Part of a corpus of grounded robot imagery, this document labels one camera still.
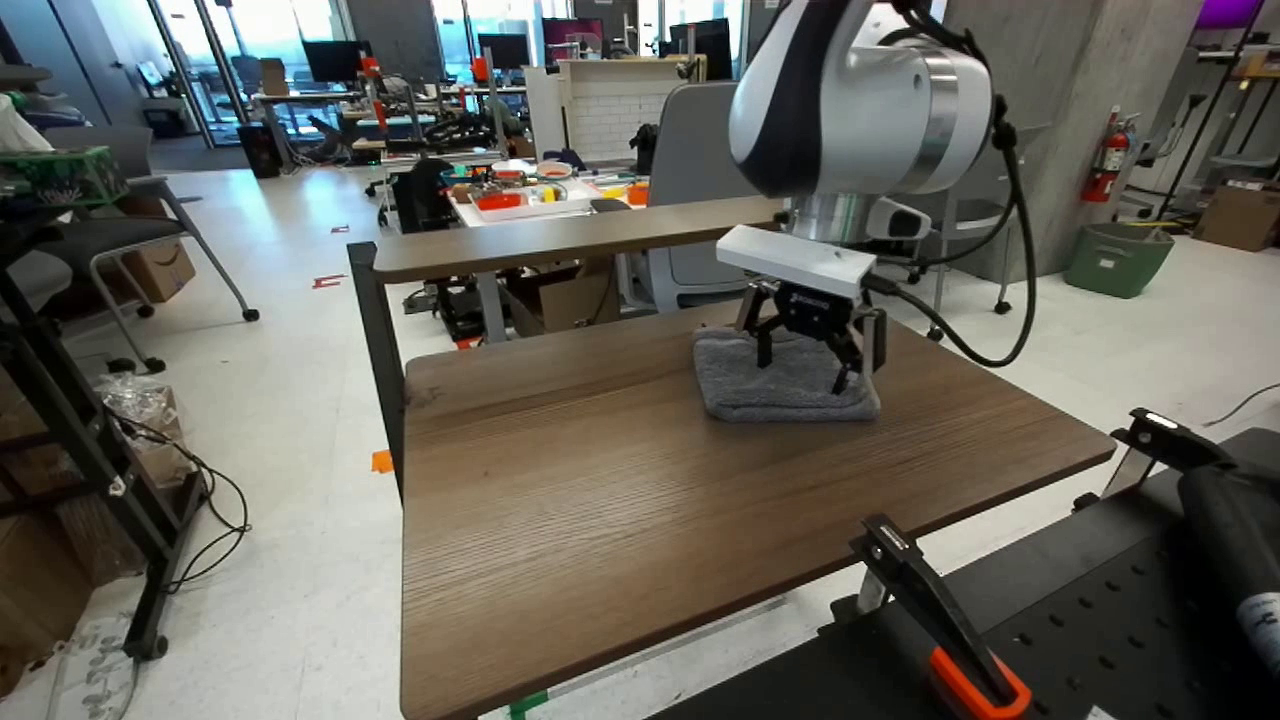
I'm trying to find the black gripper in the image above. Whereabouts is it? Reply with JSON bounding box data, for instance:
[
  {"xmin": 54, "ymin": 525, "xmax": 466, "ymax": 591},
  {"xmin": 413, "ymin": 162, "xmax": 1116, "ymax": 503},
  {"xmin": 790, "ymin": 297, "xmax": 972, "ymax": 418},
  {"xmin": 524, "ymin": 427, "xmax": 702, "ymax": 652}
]
[{"xmin": 742, "ymin": 277, "xmax": 874, "ymax": 401}]

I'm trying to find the grey towel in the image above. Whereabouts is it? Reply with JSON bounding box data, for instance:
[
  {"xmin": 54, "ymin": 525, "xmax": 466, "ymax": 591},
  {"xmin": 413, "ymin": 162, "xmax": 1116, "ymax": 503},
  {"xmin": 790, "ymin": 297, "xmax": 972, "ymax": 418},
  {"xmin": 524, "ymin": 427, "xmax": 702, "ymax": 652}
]
[{"xmin": 689, "ymin": 320, "xmax": 889, "ymax": 427}]

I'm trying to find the grey high-back office chair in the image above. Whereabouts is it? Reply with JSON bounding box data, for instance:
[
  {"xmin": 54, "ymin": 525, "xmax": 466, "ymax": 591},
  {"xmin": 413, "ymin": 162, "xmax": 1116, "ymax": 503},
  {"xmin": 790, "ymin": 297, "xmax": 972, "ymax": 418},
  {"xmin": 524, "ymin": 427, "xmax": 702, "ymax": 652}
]
[{"xmin": 643, "ymin": 82, "xmax": 793, "ymax": 320}]

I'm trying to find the open cardboard box under table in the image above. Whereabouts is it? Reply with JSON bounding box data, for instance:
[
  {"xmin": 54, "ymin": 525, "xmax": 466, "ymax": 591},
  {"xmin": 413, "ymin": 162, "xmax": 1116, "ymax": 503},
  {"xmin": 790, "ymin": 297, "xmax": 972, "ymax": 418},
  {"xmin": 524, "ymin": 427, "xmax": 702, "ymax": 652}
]
[{"xmin": 501, "ymin": 262, "xmax": 629, "ymax": 339}]

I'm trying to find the wooden desk riser shelf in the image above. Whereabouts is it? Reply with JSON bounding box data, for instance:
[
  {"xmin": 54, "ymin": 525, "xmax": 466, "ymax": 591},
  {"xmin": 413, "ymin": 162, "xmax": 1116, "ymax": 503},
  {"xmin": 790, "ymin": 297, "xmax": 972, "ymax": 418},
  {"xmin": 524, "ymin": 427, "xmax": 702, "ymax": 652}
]
[{"xmin": 345, "ymin": 193, "xmax": 804, "ymax": 501}]

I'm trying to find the white table with clutter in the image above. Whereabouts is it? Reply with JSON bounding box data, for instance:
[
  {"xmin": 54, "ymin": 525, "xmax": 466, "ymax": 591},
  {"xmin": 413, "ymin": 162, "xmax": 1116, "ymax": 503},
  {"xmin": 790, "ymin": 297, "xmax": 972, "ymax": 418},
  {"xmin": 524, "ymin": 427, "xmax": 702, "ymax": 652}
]
[{"xmin": 440, "ymin": 162, "xmax": 662, "ymax": 234}]

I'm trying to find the white cabinet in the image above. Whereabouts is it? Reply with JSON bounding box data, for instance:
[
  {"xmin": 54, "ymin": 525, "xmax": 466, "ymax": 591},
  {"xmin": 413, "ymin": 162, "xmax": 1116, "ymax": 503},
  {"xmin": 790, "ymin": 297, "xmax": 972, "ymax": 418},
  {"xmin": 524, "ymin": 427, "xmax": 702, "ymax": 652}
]
[{"xmin": 524, "ymin": 52, "xmax": 713, "ymax": 167}]

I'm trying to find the green plastic bin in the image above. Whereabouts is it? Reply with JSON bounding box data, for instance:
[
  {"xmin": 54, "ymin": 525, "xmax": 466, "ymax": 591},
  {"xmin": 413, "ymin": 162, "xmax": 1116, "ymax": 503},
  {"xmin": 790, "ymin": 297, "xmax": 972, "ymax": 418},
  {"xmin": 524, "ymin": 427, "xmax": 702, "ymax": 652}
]
[{"xmin": 1059, "ymin": 218, "xmax": 1181, "ymax": 306}]

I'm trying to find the red fire extinguisher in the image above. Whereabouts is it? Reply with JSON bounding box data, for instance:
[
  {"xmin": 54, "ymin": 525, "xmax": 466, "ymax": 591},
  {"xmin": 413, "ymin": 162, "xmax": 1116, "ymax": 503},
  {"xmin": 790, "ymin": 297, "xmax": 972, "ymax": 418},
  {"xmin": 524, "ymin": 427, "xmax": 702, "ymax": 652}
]
[{"xmin": 1079, "ymin": 109, "xmax": 1142, "ymax": 213}]

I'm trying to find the black and silver clamp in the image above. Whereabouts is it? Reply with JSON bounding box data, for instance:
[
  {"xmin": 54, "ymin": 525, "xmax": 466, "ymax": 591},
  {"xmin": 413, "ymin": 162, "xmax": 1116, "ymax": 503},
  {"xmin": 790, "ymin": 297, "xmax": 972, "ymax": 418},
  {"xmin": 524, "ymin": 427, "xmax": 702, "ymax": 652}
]
[{"xmin": 1072, "ymin": 406, "xmax": 1242, "ymax": 522}]

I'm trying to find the black bag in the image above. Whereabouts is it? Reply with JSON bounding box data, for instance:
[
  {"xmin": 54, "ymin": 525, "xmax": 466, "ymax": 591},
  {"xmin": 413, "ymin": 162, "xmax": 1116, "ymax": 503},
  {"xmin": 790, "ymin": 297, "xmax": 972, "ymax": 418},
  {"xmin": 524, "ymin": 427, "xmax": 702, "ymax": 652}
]
[{"xmin": 390, "ymin": 153, "xmax": 468, "ymax": 239}]

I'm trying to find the cardboard box by column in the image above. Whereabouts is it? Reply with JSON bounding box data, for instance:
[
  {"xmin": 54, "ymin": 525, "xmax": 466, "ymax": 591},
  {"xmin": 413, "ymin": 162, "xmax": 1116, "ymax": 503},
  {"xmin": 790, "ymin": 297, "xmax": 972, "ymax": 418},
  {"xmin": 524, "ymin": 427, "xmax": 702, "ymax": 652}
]
[{"xmin": 1193, "ymin": 180, "xmax": 1280, "ymax": 257}]

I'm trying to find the dark computer monitor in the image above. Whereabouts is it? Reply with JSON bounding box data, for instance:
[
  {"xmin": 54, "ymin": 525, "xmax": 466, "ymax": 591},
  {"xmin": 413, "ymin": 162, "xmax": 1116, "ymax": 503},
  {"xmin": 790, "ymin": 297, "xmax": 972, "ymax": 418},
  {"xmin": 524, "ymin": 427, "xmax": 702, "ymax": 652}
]
[{"xmin": 296, "ymin": 36, "xmax": 369, "ymax": 90}]

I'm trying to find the cardboard box under grey chair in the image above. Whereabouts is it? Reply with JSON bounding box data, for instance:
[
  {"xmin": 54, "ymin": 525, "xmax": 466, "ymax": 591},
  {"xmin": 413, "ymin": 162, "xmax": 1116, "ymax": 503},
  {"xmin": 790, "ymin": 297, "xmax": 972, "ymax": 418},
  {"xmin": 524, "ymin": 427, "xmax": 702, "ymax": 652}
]
[{"xmin": 115, "ymin": 236, "xmax": 201, "ymax": 308}]

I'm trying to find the clear plastic bag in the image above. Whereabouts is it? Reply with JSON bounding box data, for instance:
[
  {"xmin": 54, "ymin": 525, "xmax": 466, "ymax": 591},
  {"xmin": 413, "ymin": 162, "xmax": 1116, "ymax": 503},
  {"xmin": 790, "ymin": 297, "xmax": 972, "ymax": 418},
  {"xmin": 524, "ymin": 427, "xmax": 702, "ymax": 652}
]
[{"xmin": 89, "ymin": 367, "xmax": 189, "ymax": 447}]

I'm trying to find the grey folding chair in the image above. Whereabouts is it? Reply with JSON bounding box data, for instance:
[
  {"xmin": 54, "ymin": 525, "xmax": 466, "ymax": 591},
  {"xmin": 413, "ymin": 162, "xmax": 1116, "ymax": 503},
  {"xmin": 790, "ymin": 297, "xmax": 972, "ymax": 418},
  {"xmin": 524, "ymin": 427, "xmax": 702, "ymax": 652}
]
[{"xmin": 37, "ymin": 167, "xmax": 264, "ymax": 382}]

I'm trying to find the black metal rack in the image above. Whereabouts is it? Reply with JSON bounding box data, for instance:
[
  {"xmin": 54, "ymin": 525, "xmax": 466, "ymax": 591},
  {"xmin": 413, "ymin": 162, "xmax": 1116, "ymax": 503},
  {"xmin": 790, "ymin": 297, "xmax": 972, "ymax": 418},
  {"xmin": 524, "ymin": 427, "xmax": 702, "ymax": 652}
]
[{"xmin": 0, "ymin": 250, "xmax": 218, "ymax": 665}]

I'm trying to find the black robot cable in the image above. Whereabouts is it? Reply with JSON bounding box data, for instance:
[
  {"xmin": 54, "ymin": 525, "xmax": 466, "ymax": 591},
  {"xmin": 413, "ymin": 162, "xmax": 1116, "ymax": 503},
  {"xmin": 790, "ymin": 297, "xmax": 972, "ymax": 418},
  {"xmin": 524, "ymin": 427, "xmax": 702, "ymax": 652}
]
[{"xmin": 860, "ymin": 92, "xmax": 1044, "ymax": 377}]

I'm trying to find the black clamp with orange handle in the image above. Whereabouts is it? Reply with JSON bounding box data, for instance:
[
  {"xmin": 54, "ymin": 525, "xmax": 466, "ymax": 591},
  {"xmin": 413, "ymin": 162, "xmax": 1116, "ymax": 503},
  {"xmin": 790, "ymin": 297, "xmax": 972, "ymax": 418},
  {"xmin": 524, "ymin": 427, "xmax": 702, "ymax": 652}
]
[{"xmin": 850, "ymin": 514, "xmax": 1040, "ymax": 720}]

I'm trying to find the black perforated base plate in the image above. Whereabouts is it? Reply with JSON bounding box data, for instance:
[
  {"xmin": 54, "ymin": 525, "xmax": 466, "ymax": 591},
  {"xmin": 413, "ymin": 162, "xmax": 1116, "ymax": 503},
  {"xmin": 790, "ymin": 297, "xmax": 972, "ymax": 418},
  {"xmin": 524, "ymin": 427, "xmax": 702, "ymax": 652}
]
[{"xmin": 650, "ymin": 464, "xmax": 1280, "ymax": 720}]

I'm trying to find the black cylindrical post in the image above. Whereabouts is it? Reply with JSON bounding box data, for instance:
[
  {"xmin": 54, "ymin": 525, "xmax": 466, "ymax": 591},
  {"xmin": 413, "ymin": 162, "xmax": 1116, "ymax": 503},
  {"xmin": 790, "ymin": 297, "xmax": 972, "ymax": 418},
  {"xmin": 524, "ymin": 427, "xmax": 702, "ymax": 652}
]
[{"xmin": 1177, "ymin": 423, "xmax": 1280, "ymax": 674}]

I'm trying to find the black floor cable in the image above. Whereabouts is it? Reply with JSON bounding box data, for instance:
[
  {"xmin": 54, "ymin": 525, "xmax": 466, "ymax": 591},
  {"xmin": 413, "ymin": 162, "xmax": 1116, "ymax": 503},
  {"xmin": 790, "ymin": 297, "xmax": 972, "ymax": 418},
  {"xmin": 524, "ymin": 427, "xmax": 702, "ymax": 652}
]
[{"xmin": 156, "ymin": 435, "xmax": 255, "ymax": 591}]

